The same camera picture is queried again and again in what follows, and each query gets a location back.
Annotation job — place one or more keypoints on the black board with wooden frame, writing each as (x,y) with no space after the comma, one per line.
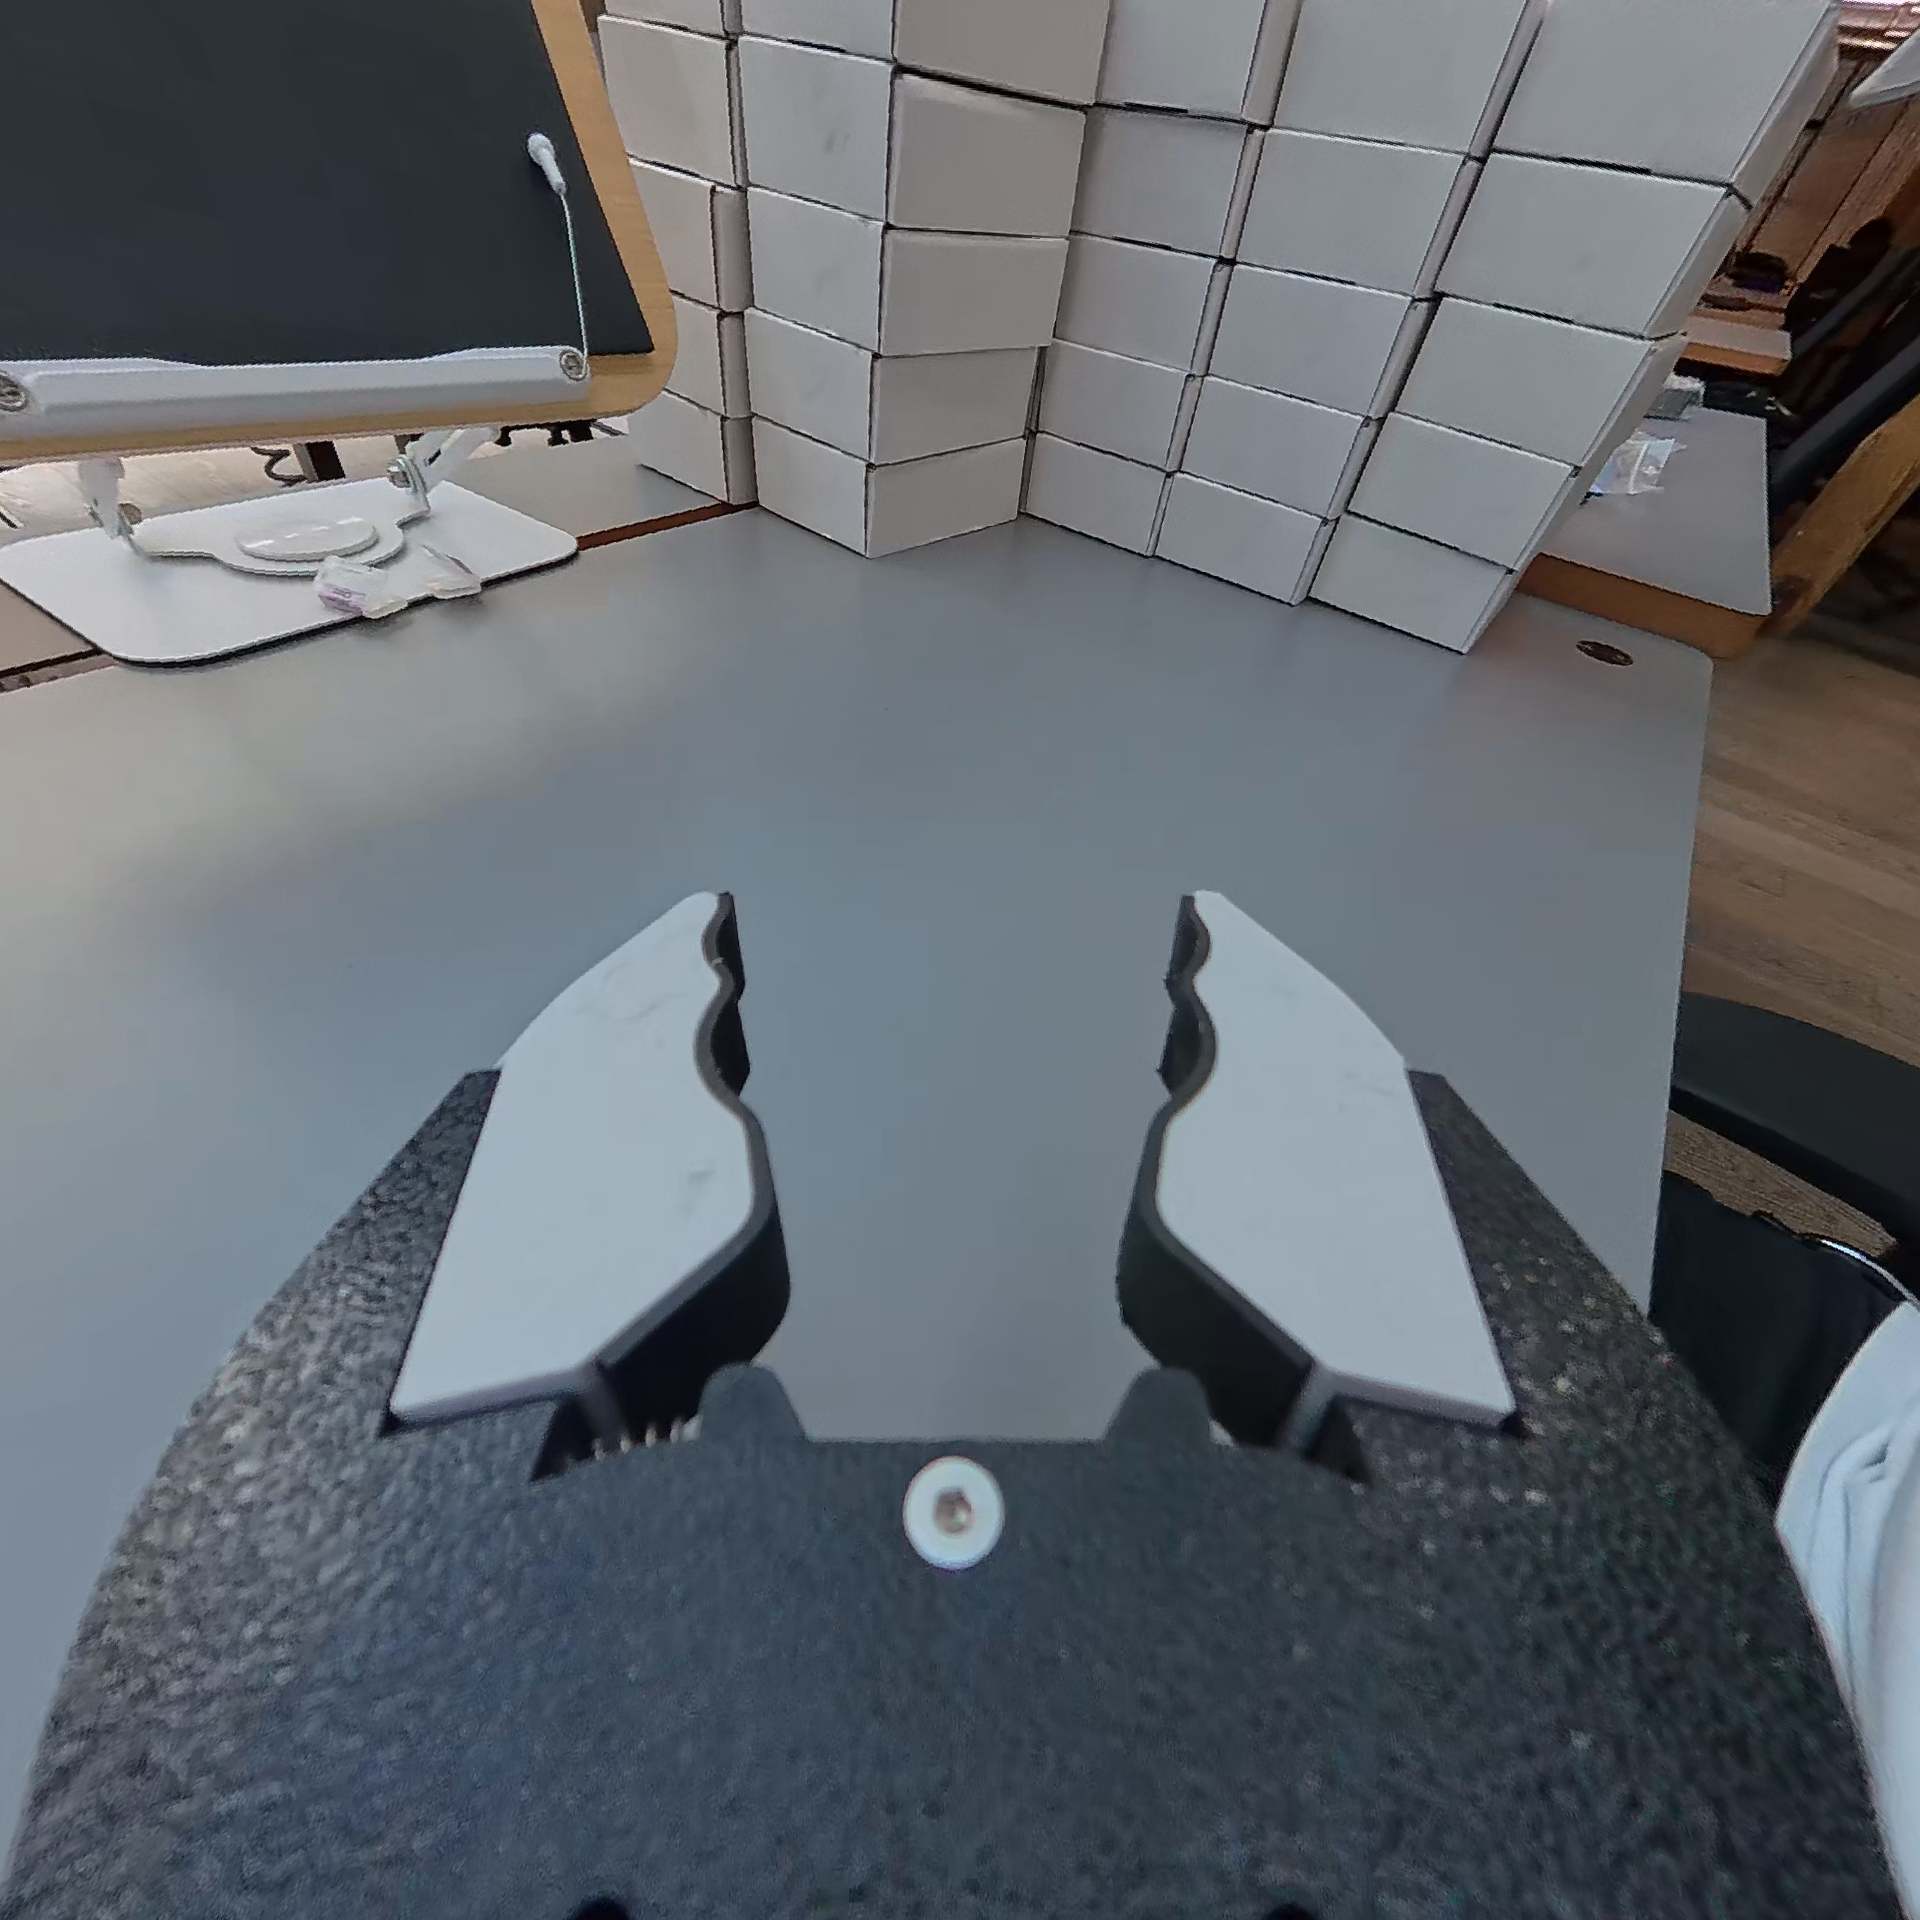
(284,165)

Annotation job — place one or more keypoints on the wooden shelving unit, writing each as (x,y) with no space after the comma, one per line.
(1851,195)

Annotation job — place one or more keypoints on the person's white garment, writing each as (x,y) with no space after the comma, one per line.
(1868,1530)

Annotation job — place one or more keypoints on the small clear plastic bag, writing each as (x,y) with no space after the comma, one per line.
(1638,464)

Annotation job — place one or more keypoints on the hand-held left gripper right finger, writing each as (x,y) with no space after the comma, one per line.
(1320,1185)

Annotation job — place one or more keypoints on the black office chair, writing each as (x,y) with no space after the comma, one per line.
(1756,1245)

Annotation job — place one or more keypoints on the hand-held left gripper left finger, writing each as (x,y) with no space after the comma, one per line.
(600,1155)

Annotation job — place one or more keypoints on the stack of white cardboard boxes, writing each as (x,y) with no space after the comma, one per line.
(1200,301)

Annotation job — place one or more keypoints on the grey table with wooden edge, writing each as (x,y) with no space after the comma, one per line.
(1695,511)

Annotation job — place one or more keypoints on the clear plastic piece purple tint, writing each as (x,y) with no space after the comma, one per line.
(354,586)

